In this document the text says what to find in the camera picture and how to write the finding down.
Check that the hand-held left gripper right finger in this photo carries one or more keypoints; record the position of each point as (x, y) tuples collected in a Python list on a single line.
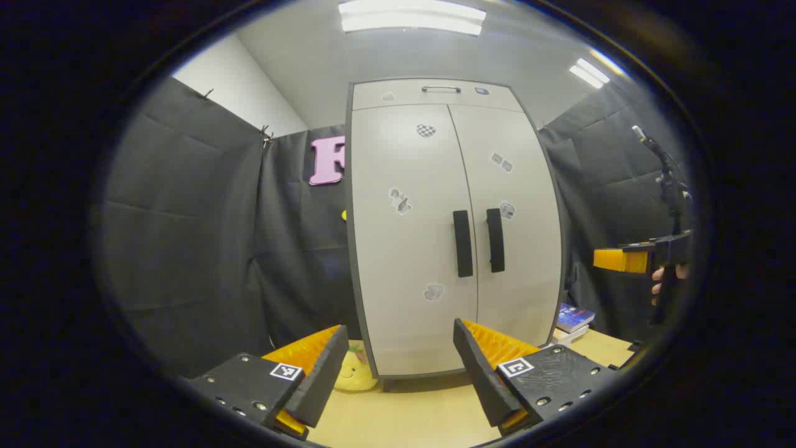
[(479, 373)]

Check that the yellow plush toy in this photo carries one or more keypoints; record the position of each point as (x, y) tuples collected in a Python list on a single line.
[(354, 373)]

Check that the black backdrop cloth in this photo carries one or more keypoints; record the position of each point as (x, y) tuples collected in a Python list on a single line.
[(186, 249)]

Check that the grey cabinet drawer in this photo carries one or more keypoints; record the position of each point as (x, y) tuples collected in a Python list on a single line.
[(410, 93)]

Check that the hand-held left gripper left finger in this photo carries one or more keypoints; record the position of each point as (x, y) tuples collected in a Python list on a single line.
[(326, 373)]

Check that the ceiling light panel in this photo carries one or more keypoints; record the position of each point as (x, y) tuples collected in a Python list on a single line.
[(587, 71)]

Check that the small metal binder clip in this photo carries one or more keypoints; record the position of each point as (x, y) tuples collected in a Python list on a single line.
[(205, 94), (266, 134)]

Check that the blue book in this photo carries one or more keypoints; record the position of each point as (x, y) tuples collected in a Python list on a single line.
[(575, 317)]

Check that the black jointed rod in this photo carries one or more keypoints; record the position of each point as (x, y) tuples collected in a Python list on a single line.
[(668, 180)]

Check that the grey double-door shoe cabinet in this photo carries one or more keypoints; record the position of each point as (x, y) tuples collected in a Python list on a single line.
[(348, 218)]

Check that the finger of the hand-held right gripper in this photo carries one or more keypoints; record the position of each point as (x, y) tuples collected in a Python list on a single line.
[(615, 260)]

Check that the white booklets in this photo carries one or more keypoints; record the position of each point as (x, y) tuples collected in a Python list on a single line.
[(569, 336)]

